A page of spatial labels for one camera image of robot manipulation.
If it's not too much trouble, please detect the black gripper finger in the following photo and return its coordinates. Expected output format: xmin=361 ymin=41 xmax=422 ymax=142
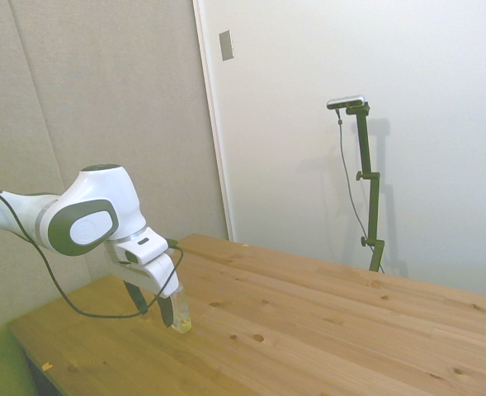
xmin=122 ymin=280 xmax=149 ymax=316
xmin=157 ymin=295 xmax=174 ymax=329

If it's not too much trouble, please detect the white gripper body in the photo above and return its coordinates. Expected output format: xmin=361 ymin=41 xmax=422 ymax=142
xmin=104 ymin=240 xmax=182 ymax=299

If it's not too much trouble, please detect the clear sanitizer bottle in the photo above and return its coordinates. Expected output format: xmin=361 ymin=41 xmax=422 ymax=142
xmin=169 ymin=286 xmax=193 ymax=334

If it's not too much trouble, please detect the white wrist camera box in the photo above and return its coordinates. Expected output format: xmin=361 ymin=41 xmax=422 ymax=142
xmin=114 ymin=229 xmax=170 ymax=266

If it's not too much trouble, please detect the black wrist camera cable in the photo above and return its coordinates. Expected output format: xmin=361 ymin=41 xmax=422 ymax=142
xmin=0 ymin=182 xmax=185 ymax=319

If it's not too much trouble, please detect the white door frame trim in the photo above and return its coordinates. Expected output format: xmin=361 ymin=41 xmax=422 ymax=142
xmin=191 ymin=0 xmax=235 ymax=243

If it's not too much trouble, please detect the black camera stand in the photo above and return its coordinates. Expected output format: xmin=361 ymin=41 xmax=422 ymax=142
xmin=344 ymin=102 xmax=386 ymax=273

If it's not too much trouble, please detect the grey wall plate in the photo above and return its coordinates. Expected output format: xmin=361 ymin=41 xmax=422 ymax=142
xmin=219 ymin=30 xmax=234 ymax=62

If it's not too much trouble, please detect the silver exterior camera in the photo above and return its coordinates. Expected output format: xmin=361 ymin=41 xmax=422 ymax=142
xmin=326 ymin=94 xmax=367 ymax=111

